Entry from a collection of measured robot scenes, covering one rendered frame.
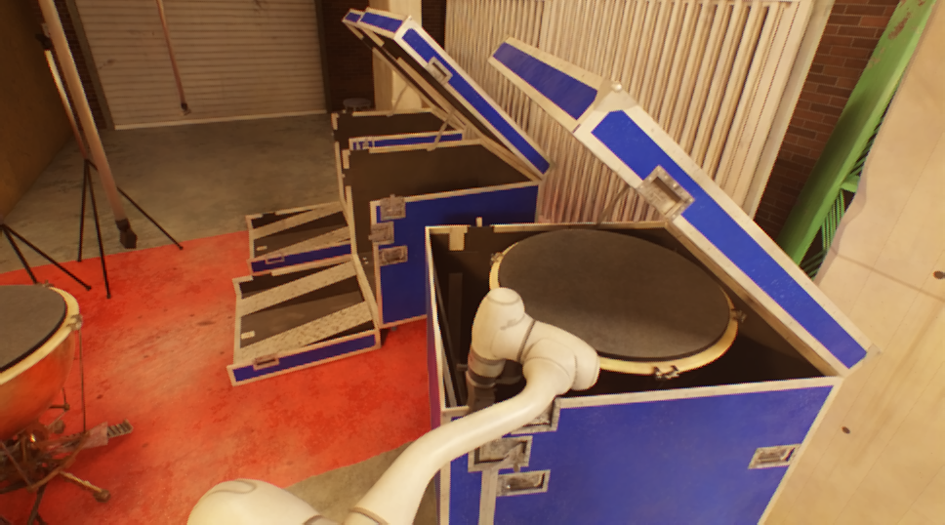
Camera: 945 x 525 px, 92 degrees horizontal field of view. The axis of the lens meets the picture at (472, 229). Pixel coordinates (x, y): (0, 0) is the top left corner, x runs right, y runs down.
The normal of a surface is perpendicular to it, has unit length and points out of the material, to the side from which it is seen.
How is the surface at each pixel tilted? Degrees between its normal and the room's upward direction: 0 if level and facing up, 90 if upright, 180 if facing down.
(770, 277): 90
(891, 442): 90
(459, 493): 90
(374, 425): 0
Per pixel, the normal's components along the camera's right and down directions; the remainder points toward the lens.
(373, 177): 0.39, 0.44
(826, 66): -0.88, 0.18
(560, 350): 0.07, -0.69
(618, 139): 0.13, 0.46
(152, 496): 0.04, -0.89
